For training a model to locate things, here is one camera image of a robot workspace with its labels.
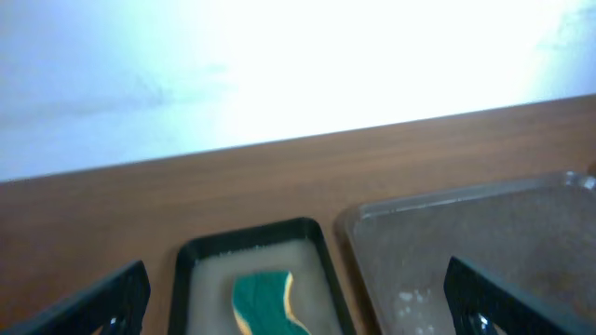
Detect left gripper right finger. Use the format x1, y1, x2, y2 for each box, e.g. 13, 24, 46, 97
443, 256, 595, 335

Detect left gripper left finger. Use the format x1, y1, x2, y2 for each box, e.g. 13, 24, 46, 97
1, 261, 151, 335

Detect green and yellow sponge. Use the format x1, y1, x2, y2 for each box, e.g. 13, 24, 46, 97
231, 270, 311, 335

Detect large brown serving tray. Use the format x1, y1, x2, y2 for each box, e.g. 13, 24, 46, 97
344, 172, 595, 334

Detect small black water tray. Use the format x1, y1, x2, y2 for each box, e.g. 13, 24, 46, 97
168, 218, 355, 334

